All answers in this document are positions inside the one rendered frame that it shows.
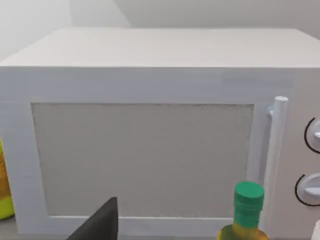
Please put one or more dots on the white microwave knob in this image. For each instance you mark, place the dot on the white microwave knob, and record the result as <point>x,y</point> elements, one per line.
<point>310,188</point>
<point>315,136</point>

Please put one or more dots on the pale microwave oven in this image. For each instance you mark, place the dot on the pale microwave oven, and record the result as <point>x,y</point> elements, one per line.
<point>160,50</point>

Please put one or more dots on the yellow bottle with green cap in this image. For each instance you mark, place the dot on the yellow bottle with green cap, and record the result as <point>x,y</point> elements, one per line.
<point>246,212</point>

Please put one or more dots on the pale microwave door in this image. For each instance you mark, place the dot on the pale microwave door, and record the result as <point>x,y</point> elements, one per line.
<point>142,85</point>

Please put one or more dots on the white object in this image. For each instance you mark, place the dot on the white object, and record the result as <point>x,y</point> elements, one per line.
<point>316,231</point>

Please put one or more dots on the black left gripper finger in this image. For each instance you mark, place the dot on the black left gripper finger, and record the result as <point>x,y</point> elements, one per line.
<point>102,222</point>

